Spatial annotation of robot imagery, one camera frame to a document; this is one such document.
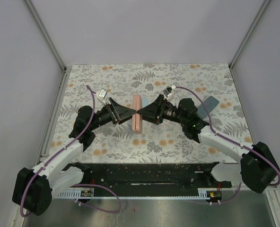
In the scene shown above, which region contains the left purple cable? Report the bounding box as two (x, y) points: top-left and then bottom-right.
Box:
(19, 85), (123, 218)

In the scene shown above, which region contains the left aluminium side rail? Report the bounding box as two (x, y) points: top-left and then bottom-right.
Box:
(36, 66), (72, 164)

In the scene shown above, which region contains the white slotted cable duct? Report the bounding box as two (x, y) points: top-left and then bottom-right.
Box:
(55, 184), (222, 201)

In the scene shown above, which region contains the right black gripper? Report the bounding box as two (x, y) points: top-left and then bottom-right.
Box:
(137, 94), (187, 126)

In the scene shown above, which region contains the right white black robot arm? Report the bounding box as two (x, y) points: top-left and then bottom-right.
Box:
(137, 95), (280, 193)

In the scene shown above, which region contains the right aluminium frame post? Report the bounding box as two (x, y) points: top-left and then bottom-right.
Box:
(228, 0), (271, 70)

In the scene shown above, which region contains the left aluminium frame post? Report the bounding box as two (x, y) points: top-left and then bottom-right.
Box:
(23, 0), (67, 72)

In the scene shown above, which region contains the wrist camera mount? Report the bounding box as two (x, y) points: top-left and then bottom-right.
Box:
(96, 89), (107, 105)
(163, 87), (174, 101)

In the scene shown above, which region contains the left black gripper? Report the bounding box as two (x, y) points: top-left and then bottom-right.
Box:
(89, 98), (137, 131)

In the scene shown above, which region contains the purple cable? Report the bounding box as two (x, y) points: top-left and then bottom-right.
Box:
(19, 85), (123, 218)
(174, 85), (280, 205)

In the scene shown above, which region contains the aluminium frame post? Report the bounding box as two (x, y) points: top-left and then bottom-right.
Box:
(228, 0), (271, 70)
(23, 0), (67, 72)

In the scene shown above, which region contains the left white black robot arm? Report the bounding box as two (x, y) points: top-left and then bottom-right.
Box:
(12, 98), (136, 217)

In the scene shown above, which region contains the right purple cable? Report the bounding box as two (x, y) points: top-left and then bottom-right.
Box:
(174, 85), (280, 205)

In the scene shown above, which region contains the pink glasses case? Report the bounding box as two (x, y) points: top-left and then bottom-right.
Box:
(132, 95), (143, 134)

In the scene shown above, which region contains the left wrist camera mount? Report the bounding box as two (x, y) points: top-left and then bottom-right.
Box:
(96, 89), (107, 105)

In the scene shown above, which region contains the grey-blue glasses case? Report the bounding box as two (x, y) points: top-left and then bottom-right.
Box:
(197, 96), (219, 119)

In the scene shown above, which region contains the light blue cleaning cloth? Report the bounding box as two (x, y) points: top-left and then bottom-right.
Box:
(142, 97), (150, 107)

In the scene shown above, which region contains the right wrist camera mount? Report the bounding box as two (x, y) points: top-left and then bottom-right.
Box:
(163, 87), (174, 101)

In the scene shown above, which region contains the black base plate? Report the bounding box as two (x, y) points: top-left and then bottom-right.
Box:
(64, 162), (232, 191)

